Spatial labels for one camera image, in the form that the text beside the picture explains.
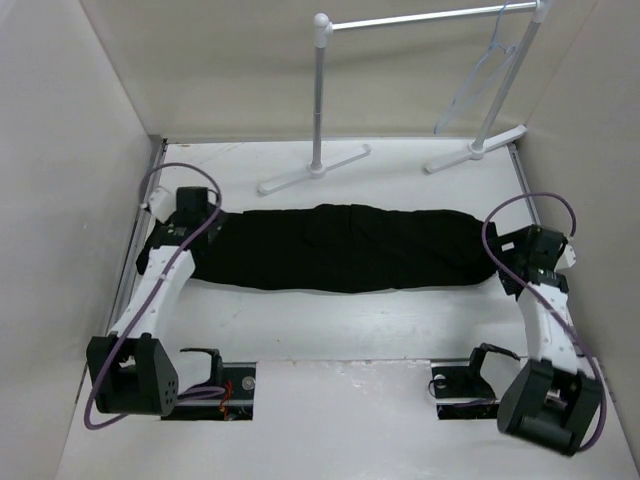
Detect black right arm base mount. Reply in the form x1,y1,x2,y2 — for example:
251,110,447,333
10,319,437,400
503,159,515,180
427,365,499,421

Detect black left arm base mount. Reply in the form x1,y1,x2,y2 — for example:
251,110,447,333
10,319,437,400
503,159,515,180
161,363,257,422

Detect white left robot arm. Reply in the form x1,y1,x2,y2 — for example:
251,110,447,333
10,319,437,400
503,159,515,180
86,187,228,421

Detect light blue clothes hanger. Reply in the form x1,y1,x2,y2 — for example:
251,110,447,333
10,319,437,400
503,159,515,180
433,1,518,135

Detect black trousers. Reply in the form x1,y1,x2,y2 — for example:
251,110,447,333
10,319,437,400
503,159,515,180
193,204,496,294

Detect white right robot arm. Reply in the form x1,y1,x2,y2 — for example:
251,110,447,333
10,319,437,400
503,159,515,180
481,221,604,457

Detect white metal clothes rack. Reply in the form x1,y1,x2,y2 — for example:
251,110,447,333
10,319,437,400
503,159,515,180
257,1,552,196

